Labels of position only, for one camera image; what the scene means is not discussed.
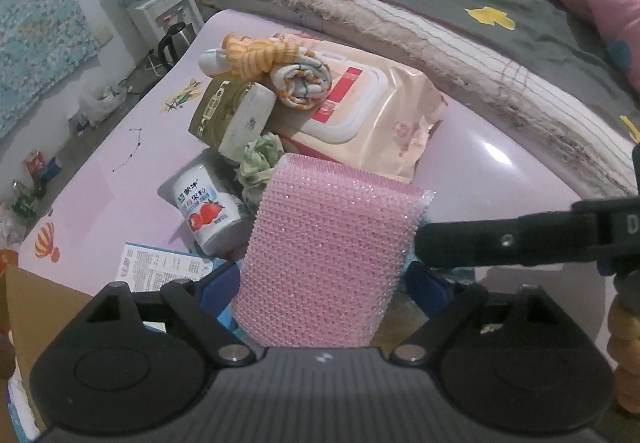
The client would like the teal floral wall cloth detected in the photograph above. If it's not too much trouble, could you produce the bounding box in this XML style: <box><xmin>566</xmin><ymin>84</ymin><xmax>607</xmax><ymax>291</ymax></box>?
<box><xmin>0</xmin><ymin>0</ymin><xmax>98</xmax><ymax>138</ymax></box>

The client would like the orange striped rolled cloth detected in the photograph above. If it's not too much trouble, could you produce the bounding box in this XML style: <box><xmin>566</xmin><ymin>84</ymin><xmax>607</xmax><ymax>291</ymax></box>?
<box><xmin>222</xmin><ymin>34</ymin><xmax>306</xmax><ymax>84</ymax></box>

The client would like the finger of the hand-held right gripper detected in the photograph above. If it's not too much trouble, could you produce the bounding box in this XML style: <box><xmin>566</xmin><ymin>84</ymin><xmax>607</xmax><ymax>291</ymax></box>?
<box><xmin>415</xmin><ymin>210</ymin><xmax>601</xmax><ymax>269</ymax></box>

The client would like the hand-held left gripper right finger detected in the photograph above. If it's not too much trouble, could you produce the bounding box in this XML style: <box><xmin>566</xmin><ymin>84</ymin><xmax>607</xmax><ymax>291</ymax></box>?
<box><xmin>392</xmin><ymin>264</ymin><xmax>563</xmax><ymax>365</ymax></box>

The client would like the small crumpled white bag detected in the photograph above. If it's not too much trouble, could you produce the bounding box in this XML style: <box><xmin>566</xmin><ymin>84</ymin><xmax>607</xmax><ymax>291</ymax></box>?
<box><xmin>67</xmin><ymin>83</ymin><xmax>128</xmax><ymax>128</ymax></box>

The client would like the white water dispenser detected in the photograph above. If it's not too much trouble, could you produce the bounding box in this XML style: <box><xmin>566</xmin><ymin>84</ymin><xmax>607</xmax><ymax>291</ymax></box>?
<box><xmin>125</xmin><ymin>0</ymin><xmax>206</xmax><ymax>48</ymax></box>

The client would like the pink scrub sponge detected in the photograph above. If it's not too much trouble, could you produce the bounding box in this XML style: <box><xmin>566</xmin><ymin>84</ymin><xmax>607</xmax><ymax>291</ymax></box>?
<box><xmin>230</xmin><ymin>153</ymin><xmax>435</xmax><ymax>349</ymax></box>

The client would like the white blue paper box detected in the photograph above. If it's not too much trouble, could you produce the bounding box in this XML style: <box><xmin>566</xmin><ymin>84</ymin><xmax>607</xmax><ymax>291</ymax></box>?
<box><xmin>117</xmin><ymin>243</ymin><xmax>226</xmax><ymax>294</ymax></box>

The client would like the white yogurt bottle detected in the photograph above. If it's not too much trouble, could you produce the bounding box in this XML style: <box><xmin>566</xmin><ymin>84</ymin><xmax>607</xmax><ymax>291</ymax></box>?
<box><xmin>157</xmin><ymin>160</ymin><xmax>253</xmax><ymax>256</ymax></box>

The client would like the person's right hand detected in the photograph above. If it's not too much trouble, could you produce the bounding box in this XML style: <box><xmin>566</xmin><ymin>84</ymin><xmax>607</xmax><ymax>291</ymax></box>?
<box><xmin>607</xmin><ymin>275</ymin><xmax>640</xmax><ymax>416</ymax></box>

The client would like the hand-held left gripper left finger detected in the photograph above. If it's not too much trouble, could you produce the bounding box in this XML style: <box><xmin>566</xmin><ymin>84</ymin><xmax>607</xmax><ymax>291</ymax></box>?
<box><xmin>82</xmin><ymin>264</ymin><xmax>253</xmax><ymax>355</ymax></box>

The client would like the green fabric scrunchie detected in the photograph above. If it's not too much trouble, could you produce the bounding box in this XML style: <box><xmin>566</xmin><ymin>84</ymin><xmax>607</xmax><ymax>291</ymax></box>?
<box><xmin>236</xmin><ymin>133</ymin><xmax>286</xmax><ymax>211</ymax></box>

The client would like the black electric kettle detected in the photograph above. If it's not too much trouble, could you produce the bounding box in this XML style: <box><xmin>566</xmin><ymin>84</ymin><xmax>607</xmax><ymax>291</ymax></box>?
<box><xmin>157</xmin><ymin>22</ymin><xmax>196</xmax><ymax>68</ymax></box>

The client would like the gold paper box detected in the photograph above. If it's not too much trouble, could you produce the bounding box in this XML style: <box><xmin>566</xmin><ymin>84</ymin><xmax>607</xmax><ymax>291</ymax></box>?
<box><xmin>187</xmin><ymin>79</ymin><xmax>261</xmax><ymax>148</ymax></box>

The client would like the pink wet wipes pack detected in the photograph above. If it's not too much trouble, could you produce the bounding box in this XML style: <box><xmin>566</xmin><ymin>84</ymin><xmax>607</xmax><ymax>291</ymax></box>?
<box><xmin>272</xmin><ymin>38</ymin><xmax>448</xmax><ymax>184</ymax></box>

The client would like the white rectangular block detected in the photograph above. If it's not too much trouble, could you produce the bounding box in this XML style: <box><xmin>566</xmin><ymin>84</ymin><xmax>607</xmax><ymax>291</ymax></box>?
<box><xmin>219</xmin><ymin>83</ymin><xmax>277</xmax><ymax>164</ymax></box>

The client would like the brown cardboard box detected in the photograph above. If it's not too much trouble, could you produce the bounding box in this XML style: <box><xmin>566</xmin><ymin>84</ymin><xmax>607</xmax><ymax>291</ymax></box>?
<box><xmin>5</xmin><ymin>265</ymin><xmax>98</xmax><ymax>364</ymax></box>

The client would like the grey white rolled cloth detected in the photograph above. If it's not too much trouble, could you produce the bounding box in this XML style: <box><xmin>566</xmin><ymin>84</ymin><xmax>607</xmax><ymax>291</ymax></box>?
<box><xmin>270</xmin><ymin>58</ymin><xmax>333</xmax><ymax>111</ymax></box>

